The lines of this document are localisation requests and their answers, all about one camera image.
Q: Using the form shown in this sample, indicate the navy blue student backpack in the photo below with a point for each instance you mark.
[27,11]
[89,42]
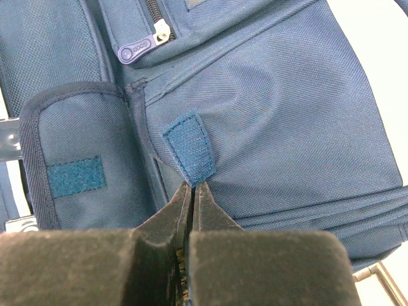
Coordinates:
[293,112]

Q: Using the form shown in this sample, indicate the steel clamp handle tool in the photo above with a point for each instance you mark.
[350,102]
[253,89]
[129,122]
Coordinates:
[376,287]

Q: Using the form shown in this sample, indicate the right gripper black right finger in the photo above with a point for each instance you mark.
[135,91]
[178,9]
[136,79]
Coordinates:
[231,266]

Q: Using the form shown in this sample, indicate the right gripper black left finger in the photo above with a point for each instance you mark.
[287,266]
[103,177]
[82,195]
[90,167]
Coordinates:
[138,266]

